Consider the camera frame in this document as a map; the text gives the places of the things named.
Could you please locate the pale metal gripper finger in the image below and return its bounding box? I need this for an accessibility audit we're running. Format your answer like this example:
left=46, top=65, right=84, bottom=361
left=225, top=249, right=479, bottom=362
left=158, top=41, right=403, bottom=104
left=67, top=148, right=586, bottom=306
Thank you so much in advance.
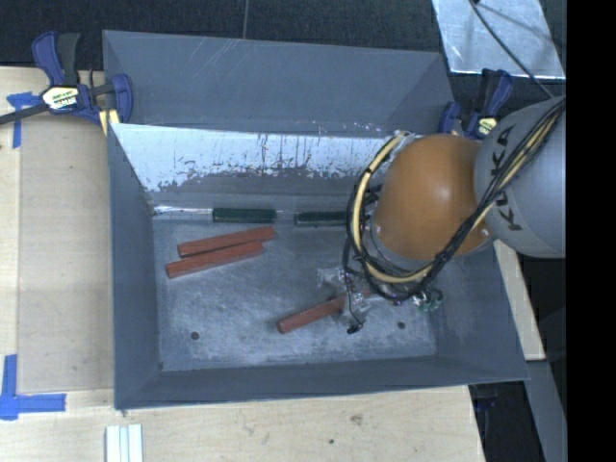
left=317, top=266, right=350, bottom=298
left=347, top=294, right=372, bottom=322

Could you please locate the red-brown block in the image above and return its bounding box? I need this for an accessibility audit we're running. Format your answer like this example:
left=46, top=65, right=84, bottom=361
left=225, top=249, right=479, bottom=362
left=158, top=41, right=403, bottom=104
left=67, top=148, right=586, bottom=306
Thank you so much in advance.
left=165, top=241, right=266, bottom=279
left=176, top=225, right=276, bottom=259
left=275, top=290, right=372, bottom=335

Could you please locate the dark green flat block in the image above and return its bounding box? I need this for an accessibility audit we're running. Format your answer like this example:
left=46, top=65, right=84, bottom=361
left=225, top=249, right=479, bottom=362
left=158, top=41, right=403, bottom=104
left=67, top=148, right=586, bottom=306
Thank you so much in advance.
left=212, top=207, right=278, bottom=225
left=294, top=210, right=349, bottom=227

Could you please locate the grey metal bin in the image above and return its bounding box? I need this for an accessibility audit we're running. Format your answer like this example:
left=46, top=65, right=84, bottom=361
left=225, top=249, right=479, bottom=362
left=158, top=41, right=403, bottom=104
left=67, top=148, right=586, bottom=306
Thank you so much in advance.
left=101, top=29, right=531, bottom=411

